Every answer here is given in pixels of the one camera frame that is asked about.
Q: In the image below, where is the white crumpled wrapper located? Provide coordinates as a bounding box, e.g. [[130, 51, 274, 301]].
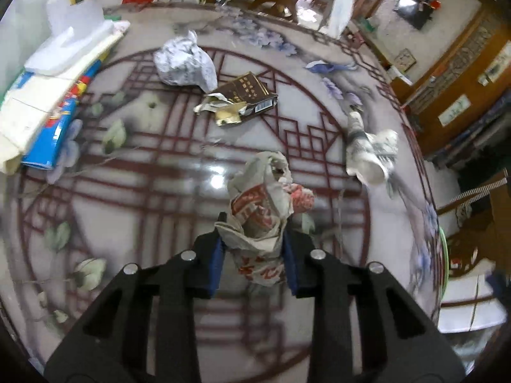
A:
[[344, 111, 400, 186]]

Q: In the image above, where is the white plastic holder stand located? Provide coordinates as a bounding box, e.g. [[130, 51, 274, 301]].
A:
[[25, 0, 130, 76]]

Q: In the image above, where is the brown cigarette box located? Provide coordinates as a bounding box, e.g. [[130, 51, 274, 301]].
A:
[[194, 71, 279, 127]]

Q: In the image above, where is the wall television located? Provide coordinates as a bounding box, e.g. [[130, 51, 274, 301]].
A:
[[393, 0, 434, 30]]

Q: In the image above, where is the clear plastic bag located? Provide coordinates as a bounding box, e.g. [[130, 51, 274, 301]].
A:
[[295, 0, 332, 28]]

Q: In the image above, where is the long wall scroll painting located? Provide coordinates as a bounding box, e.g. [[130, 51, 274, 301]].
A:
[[477, 54, 511, 86]]

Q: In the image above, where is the red green plastic stool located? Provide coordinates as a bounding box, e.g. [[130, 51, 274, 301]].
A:
[[437, 223, 500, 308]]

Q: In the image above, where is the red print paper bag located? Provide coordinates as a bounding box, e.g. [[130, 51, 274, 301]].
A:
[[214, 151, 316, 287]]

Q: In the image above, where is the small standing picture frame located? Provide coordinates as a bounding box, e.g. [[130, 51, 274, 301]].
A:
[[393, 48, 417, 73]]

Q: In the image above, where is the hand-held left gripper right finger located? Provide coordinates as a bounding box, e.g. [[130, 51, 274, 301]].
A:
[[281, 229, 466, 383]]

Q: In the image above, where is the blue printed box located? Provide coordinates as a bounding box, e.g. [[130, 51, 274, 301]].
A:
[[20, 58, 102, 169]]

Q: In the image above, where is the short wall scroll painting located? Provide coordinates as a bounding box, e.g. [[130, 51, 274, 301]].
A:
[[437, 95, 472, 125]]

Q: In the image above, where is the crumpled white paper ball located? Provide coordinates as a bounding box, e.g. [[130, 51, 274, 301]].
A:
[[153, 30, 218, 93]]

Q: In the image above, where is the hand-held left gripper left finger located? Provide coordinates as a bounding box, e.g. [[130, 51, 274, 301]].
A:
[[44, 233, 224, 383]]

